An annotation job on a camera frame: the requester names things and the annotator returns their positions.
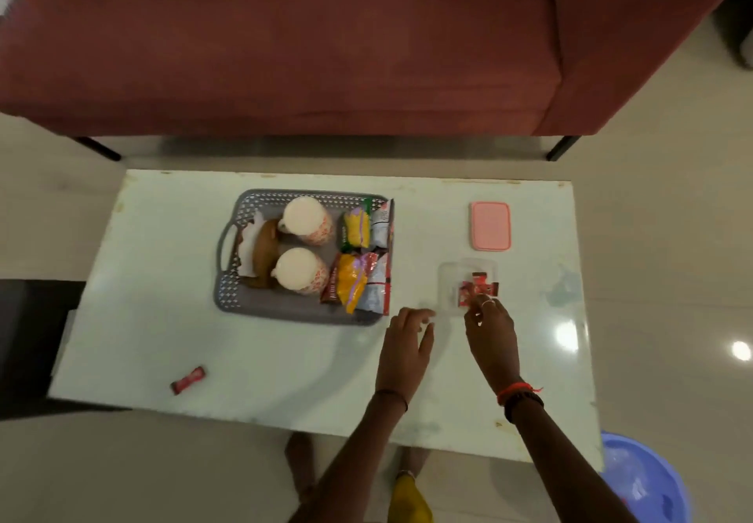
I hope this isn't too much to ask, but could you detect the person's right hand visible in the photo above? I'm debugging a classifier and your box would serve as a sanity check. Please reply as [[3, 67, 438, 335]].
[[464, 296, 522, 394]]

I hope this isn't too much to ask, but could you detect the person's left hand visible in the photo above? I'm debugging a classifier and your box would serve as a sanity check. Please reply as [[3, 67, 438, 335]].
[[375, 307, 437, 396]]

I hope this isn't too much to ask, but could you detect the person's right forearm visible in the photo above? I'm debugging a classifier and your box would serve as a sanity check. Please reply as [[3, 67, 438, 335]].
[[504, 390, 640, 523]]

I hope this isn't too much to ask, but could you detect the person's left forearm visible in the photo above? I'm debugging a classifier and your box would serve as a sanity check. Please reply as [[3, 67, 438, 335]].
[[290, 390, 410, 523]]

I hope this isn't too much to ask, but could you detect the clear plastic container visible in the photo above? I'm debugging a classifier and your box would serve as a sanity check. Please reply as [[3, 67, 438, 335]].
[[437, 258, 501, 317]]

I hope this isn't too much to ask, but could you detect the black thread wristband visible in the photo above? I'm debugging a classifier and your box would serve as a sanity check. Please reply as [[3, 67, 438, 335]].
[[373, 389, 409, 413]]

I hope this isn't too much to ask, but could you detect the large white and red packet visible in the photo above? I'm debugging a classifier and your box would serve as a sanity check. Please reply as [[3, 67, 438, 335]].
[[355, 251, 393, 317]]

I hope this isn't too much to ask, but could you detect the red thread wristband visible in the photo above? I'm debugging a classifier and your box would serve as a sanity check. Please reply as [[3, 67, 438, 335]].
[[497, 382, 543, 406]]

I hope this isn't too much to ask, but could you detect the pink plastic lid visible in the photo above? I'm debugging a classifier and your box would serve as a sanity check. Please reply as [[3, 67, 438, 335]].
[[469, 202, 512, 253]]

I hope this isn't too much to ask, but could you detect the yellow and purple snack packet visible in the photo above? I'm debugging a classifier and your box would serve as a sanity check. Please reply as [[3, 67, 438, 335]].
[[338, 252, 378, 315]]

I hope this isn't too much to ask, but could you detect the brown snack packet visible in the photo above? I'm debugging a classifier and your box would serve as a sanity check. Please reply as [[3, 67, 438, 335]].
[[320, 253, 348, 306]]

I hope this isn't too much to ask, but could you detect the person's right foot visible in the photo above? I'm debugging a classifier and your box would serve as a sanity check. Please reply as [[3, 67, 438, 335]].
[[393, 446, 431, 482]]

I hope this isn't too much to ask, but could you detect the person's foot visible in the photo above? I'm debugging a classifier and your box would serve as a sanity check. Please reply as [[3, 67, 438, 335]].
[[285, 431, 319, 506], [393, 446, 431, 482]]

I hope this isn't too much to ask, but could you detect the small white and red packet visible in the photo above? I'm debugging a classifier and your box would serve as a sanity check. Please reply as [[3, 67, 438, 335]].
[[369, 199, 394, 247]]

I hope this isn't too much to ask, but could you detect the yellow and green snack packet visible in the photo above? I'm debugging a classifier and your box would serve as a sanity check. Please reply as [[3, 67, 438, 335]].
[[342, 206, 373, 251]]

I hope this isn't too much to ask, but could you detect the white cup with orange pattern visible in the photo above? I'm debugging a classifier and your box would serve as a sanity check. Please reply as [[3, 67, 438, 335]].
[[276, 196, 335, 247], [270, 247, 331, 297]]

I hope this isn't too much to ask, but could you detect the grey plastic basket tray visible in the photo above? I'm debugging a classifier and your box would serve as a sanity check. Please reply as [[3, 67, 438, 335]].
[[213, 189, 395, 327]]

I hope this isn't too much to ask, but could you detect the yellow garment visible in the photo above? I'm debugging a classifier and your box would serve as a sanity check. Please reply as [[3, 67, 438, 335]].
[[387, 474, 434, 523]]

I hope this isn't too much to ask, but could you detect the person's left foot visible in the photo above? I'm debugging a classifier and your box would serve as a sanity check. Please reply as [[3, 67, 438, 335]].
[[285, 431, 319, 506]]

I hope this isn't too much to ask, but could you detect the blue plastic bucket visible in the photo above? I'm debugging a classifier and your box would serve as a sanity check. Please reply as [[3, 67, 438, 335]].
[[599, 431, 693, 523]]

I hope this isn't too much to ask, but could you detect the red fabric sofa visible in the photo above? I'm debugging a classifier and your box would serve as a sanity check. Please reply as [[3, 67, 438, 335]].
[[0, 0, 753, 163]]

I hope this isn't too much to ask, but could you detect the dark furniture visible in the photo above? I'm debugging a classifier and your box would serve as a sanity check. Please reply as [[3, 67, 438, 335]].
[[0, 279, 87, 421]]

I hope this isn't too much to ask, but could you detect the black bead bracelet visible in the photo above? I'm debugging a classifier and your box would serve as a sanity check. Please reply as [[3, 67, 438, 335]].
[[504, 391, 546, 425]]

